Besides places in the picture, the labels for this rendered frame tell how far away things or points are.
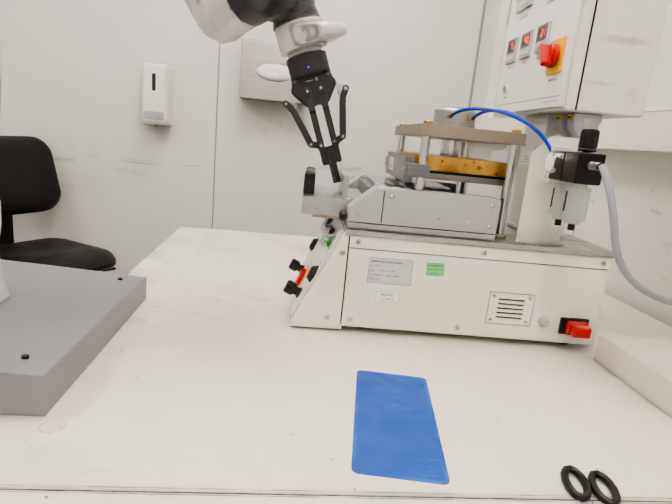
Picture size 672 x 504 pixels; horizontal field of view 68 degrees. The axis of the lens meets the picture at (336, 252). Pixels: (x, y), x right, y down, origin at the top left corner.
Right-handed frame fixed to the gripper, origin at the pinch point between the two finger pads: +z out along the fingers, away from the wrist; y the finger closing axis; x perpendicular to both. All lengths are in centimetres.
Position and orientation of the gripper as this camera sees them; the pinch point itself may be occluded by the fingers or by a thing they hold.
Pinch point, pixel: (332, 163)
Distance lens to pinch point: 97.5
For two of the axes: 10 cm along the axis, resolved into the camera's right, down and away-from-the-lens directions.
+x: 0.1, 2.3, -9.7
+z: 2.5, 9.4, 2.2
